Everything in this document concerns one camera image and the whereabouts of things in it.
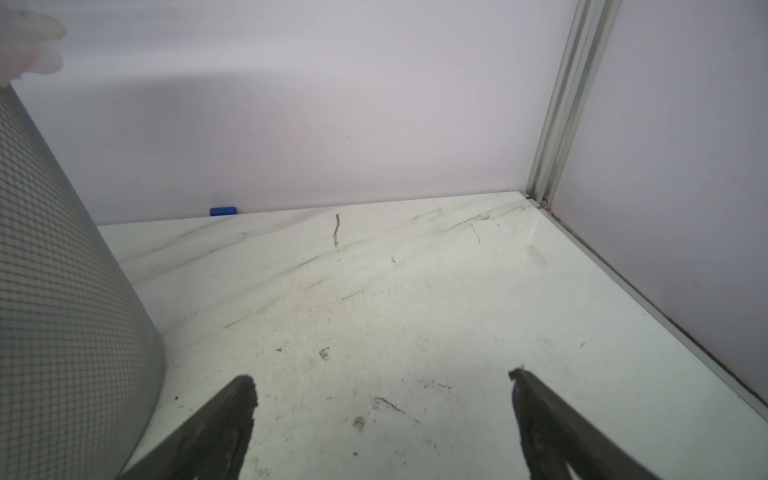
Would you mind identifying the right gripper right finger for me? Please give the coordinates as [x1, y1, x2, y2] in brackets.
[509, 368, 657, 479]

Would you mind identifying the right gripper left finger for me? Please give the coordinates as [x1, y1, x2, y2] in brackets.
[120, 375, 258, 480]

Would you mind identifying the grey mesh waste bin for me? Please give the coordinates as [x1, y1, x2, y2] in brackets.
[1, 87, 165, 479]

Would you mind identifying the clear plastic bin liner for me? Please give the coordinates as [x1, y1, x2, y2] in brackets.
[1, 1, 67, 88]

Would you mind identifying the small blue cap by wall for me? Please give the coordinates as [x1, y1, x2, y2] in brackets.
[209, 206, 238, 217]

